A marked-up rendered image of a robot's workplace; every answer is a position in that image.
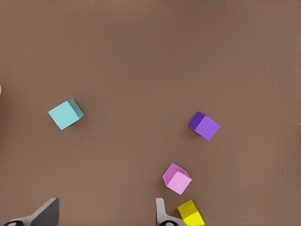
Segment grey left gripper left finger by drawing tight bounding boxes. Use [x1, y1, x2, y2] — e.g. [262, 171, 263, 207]
[1, 197, 59, 226]

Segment light blue cube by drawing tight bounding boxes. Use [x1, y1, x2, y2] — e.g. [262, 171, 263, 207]
[48, 98, 85, 131]

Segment yellow cube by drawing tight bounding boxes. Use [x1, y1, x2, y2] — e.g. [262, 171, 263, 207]
[177, 199, 206, 226]

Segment pink cube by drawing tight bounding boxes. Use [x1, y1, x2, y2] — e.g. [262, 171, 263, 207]
[162, 162, 192, 195]

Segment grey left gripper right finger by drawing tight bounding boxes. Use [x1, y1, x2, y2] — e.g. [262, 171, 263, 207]
[156, 198, 186, 226]

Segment purple cube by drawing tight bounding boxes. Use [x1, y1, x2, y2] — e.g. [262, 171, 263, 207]
[188, 111, 221, 142]

